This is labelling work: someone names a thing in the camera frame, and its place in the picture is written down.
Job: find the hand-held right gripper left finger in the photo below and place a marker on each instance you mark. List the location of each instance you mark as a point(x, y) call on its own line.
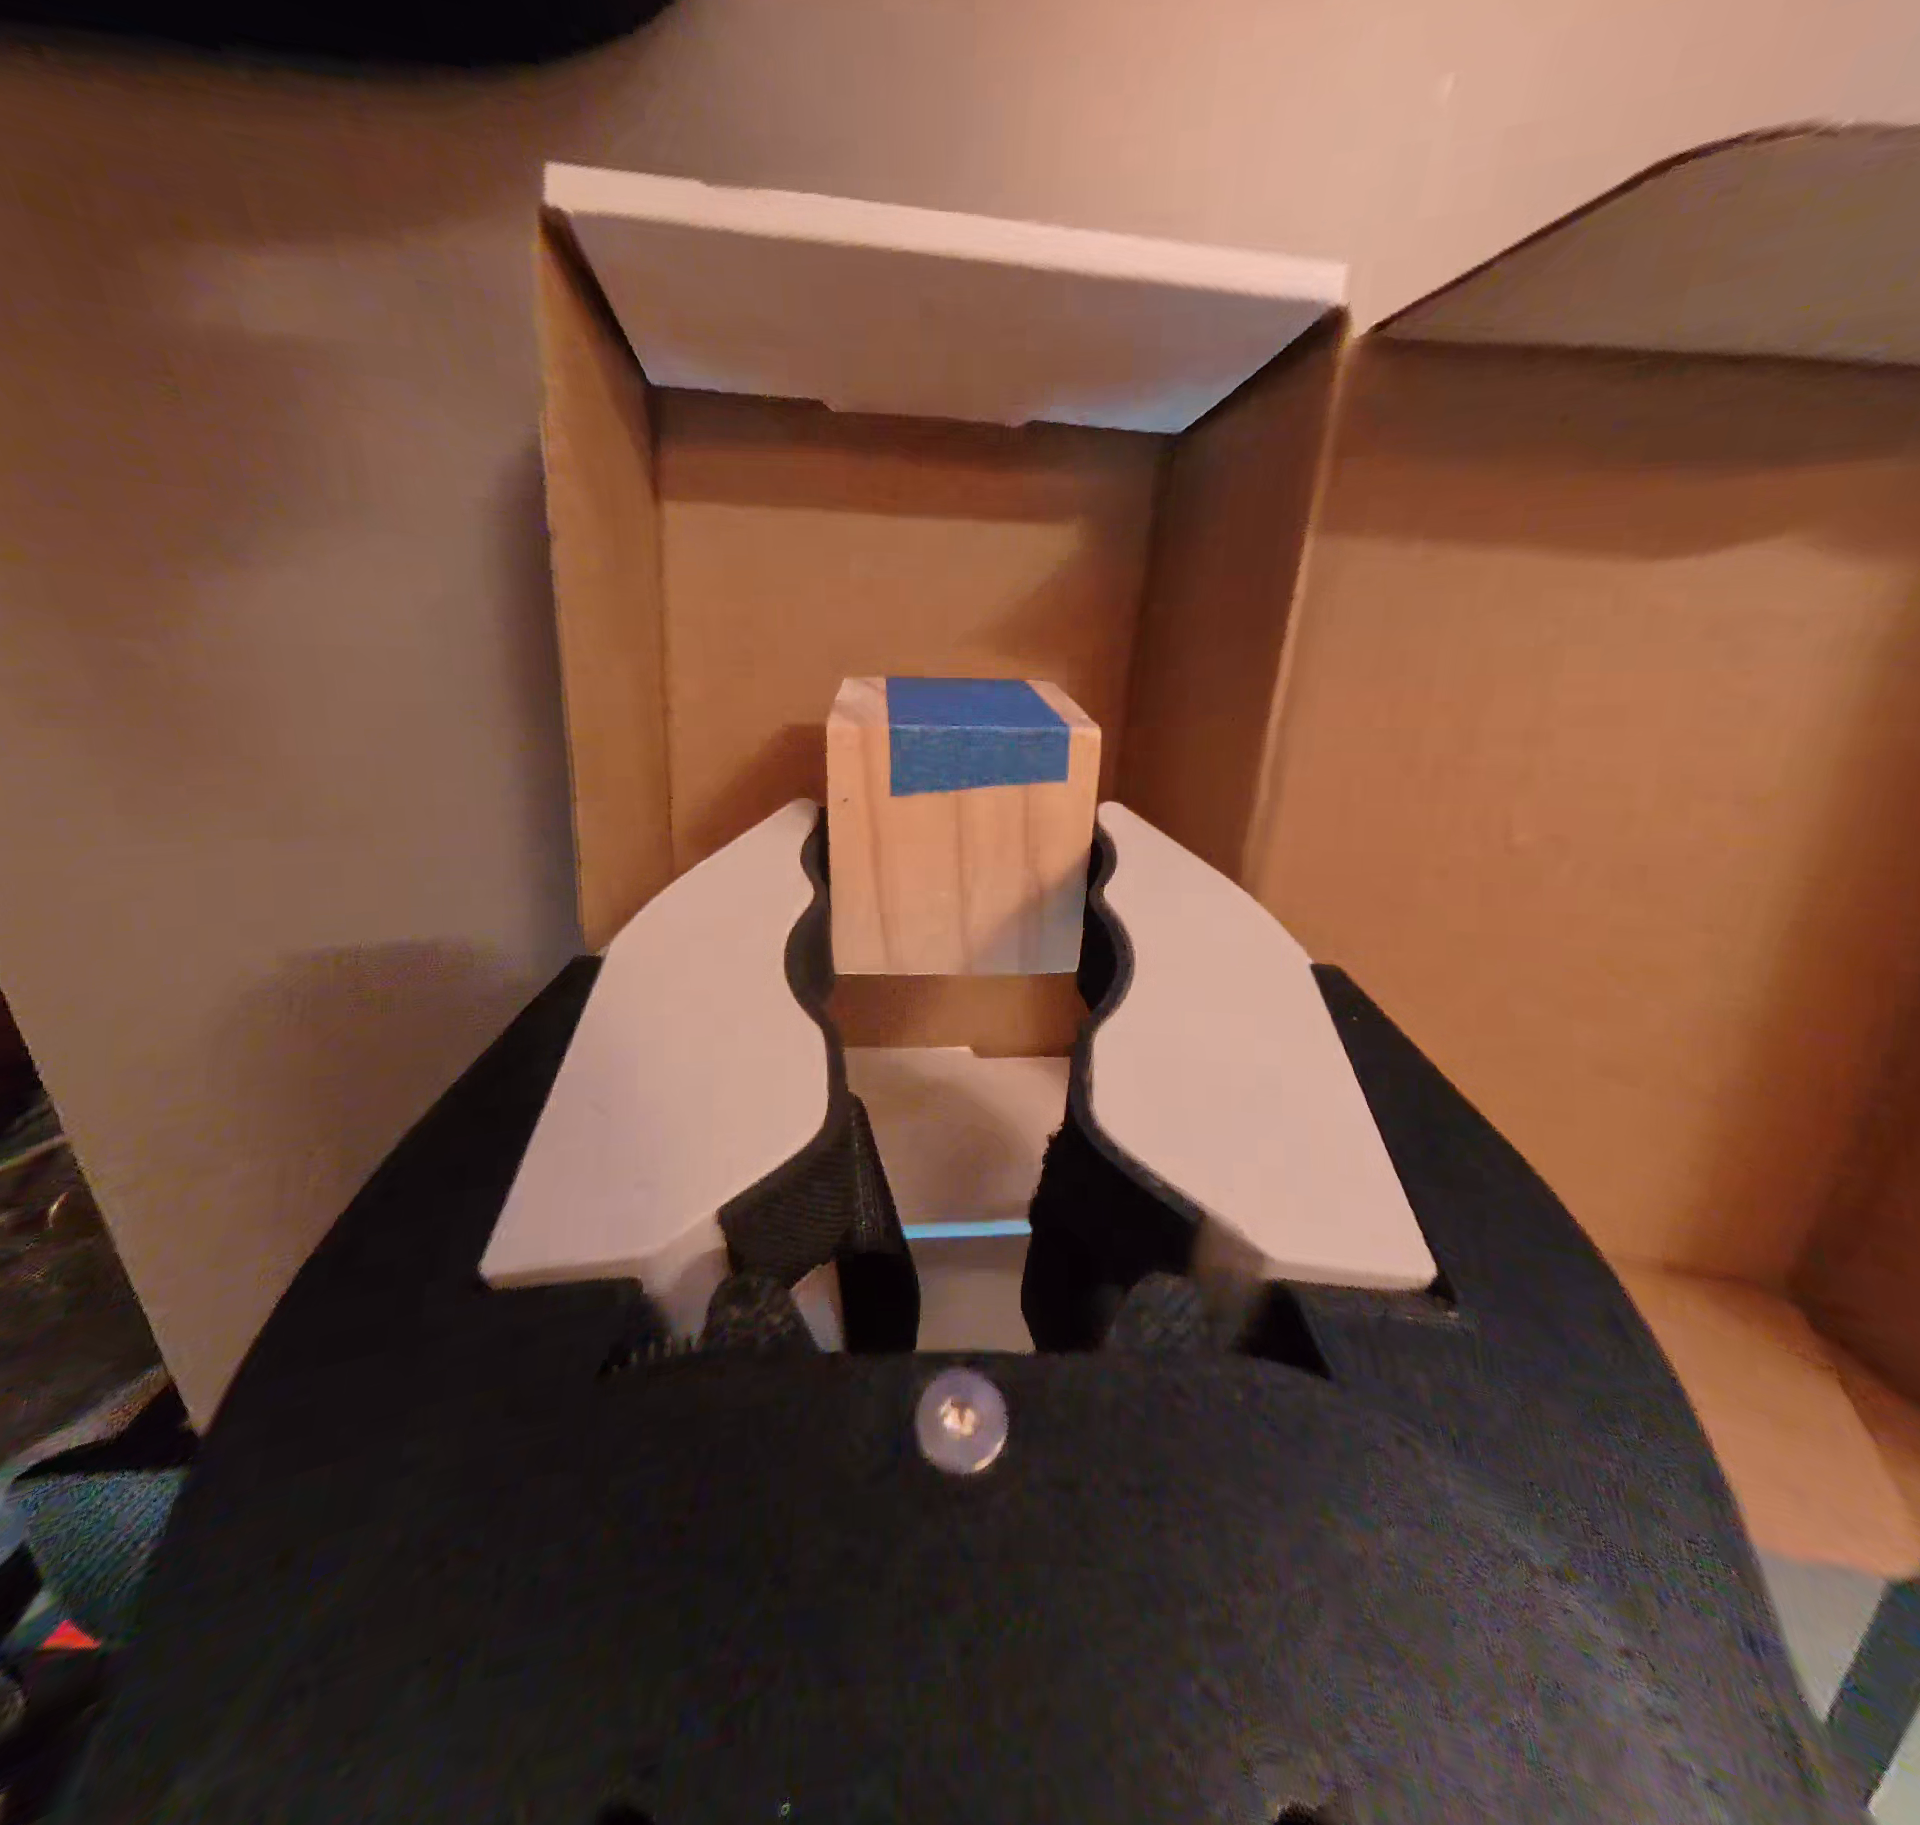
point(645, 1107)

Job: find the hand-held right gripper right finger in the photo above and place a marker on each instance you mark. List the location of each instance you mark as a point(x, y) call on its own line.
point(1246, 1107)

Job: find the wooden block with blue tape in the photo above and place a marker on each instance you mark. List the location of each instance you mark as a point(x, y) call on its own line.
point(961, 882)

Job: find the small cardboard box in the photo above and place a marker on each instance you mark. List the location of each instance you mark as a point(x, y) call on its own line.
point(900, 566)

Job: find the large cardboard box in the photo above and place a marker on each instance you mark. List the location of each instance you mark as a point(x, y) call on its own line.
point(1575, 806)

